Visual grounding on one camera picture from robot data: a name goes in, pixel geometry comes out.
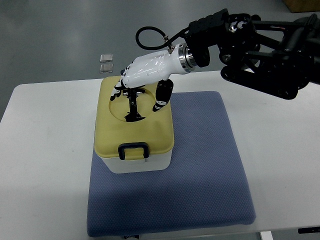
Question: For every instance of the metal floor plate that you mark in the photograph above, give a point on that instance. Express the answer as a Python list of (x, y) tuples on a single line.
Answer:
[(106, 57), (106, 68)]

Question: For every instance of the brown cardboard box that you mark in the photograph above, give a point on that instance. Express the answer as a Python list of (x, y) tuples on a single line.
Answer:
[(302, 6)]

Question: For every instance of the white storage box base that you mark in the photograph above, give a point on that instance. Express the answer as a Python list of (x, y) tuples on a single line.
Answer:
[(155, 162)]

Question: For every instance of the upper metal floor plate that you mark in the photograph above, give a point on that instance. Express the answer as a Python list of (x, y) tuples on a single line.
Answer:
[(106, 57)]

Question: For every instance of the yellow box lid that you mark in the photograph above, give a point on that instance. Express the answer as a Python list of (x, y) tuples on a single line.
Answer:
[(112, 129)]

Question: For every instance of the black bracket under table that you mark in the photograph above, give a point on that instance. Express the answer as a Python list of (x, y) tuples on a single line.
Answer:
[(309, 230)]

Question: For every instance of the blue padded mat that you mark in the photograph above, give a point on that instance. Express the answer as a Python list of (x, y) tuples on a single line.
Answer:
[(204, 186)]

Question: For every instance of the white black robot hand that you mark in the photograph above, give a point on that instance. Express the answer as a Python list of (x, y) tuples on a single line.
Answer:
[(153, 68)]

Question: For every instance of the lower metal floor plate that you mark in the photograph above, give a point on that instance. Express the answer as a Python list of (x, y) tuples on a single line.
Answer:
[(106, 68)]

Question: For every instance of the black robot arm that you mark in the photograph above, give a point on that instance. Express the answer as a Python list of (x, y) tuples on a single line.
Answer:
[(278, 58)]

